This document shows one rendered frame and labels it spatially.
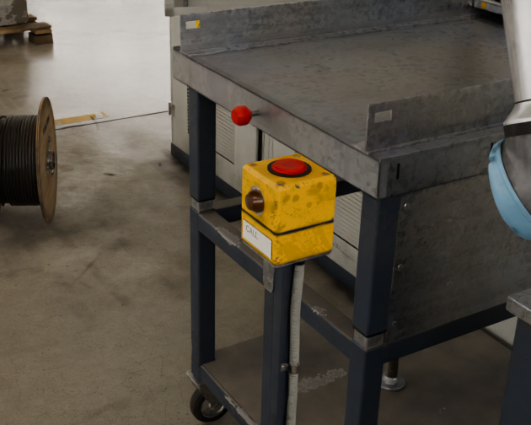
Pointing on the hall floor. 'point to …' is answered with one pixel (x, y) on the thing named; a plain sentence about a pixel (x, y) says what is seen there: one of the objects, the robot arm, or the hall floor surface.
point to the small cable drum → (18, 160)
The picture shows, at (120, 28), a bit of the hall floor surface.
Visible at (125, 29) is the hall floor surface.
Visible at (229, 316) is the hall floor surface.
